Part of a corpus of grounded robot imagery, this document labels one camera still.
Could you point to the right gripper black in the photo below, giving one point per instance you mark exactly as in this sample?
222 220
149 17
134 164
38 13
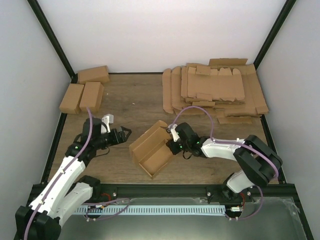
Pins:
171 146

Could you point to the stack of flat cardboard sheets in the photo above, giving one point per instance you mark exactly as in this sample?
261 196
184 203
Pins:
227 88

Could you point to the light blue slotted cable duct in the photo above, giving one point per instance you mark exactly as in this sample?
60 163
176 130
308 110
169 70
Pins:
154 210

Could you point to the cardboard box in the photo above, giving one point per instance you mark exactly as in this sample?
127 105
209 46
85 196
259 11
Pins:
70 103
92 97
150 152
95 74

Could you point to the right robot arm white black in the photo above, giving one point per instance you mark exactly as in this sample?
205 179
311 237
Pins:
258 162

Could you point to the left black corner post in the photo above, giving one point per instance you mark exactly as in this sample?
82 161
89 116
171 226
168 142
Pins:
42 19

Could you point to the right black corner post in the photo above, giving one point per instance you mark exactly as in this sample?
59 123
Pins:
281 18

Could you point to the black aluminium frame rail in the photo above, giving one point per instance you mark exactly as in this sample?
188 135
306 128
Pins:
211 192

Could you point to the black corner post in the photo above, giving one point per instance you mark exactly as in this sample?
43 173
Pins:
281 18
42 19

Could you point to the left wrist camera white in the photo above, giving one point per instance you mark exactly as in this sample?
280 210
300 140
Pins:
106 121

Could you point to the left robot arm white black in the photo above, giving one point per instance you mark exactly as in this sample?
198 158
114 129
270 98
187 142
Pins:
45 216

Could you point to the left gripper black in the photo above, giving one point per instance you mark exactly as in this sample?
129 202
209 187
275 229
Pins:
116 135

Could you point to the folded cardboard box back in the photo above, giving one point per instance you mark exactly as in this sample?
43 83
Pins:
95 74

